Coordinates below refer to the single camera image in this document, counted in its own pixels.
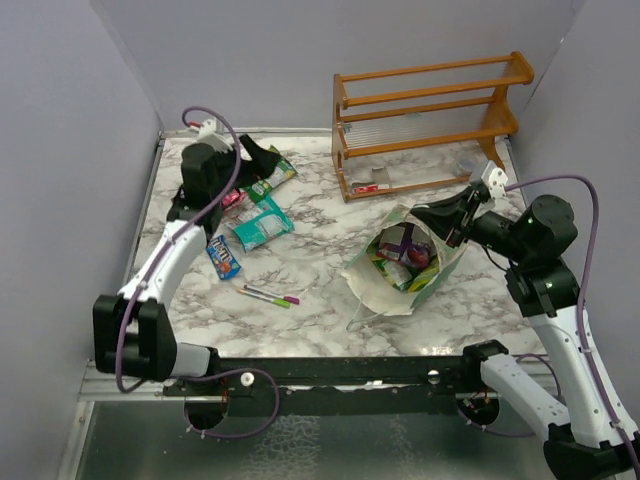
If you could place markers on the pink capped marker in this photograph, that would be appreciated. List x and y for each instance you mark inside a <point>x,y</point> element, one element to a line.
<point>289,299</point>

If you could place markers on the wooden two-tier rack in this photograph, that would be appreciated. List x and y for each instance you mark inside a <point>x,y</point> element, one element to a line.
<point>410,108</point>

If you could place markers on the green capped marker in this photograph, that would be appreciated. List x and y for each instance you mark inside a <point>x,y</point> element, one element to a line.
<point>276,301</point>

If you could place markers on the red white small box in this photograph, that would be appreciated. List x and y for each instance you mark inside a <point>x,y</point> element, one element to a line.
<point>369,188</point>

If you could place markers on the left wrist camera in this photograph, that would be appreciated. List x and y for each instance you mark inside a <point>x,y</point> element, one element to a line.
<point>208,134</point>

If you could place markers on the small clear jar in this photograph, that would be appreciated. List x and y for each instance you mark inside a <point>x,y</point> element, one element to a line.
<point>464,166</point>

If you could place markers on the blue M&M's packet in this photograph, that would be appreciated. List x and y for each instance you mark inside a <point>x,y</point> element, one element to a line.
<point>223,260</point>

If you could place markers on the purple chocolate bar wrapper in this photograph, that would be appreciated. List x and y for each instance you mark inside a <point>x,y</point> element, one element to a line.
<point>406,244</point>

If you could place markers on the yellow green snack packet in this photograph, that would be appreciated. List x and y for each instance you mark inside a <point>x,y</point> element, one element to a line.
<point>405,278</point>

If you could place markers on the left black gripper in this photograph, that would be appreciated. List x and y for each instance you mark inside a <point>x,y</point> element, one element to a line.
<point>262,162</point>

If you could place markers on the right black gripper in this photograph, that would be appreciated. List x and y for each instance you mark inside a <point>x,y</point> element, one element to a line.
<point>455,211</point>

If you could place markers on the green candy packet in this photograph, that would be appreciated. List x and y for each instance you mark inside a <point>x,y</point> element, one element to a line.
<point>283,172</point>

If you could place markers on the green paper gift bag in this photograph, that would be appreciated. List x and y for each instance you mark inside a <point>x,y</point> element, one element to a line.
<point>368,285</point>

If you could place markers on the teal tissue snack pack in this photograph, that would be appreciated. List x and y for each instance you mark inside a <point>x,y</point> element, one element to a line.
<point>255,224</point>

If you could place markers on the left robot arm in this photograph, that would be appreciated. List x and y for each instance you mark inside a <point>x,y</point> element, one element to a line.
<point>132,332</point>

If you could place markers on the red small snack packet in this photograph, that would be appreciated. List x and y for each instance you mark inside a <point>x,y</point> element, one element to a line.
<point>234,199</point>

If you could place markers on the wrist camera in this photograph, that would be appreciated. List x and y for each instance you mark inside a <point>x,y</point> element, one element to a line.
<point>208,134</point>
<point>492,177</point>

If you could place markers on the grey metal bracket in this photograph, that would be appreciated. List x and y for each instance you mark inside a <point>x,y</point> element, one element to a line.
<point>381,178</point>

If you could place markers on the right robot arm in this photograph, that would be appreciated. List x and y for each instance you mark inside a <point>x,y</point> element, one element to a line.
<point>587,434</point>

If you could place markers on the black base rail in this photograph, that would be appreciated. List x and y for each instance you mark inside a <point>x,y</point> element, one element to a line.
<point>335,386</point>

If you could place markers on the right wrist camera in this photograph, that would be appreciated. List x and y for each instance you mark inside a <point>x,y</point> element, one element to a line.
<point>492,177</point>

